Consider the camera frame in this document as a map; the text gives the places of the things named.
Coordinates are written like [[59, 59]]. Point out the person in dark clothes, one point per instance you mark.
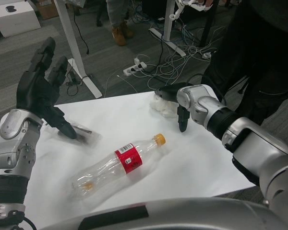
[[254, 48]]

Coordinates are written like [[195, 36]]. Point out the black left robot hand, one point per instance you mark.
[[36, 93]]

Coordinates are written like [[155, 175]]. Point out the person grey trousers brown boots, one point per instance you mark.
[[117, 24]]

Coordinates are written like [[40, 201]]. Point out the white standing desk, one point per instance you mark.
[[72, 48]]

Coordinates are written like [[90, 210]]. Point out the clear plastic bottle red label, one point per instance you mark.
[[129, 159]]

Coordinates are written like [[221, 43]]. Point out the white power strip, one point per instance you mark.
[[134, 69]]

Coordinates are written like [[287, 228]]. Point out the white paper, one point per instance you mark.
[[162, 107]]

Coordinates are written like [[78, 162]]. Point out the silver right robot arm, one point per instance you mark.
[[249, 139]]

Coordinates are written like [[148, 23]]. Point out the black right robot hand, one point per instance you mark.
[[169, 93]]

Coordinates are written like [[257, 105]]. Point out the brown cardboard box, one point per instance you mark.
[[48, 9]]

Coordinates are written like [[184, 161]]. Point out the silver robot chest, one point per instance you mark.
[[182, 215]]

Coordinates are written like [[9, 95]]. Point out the clear bag with dark item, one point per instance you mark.
[[88, 137]]

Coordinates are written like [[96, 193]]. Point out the white box black logo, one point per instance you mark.
[[16, 20]]

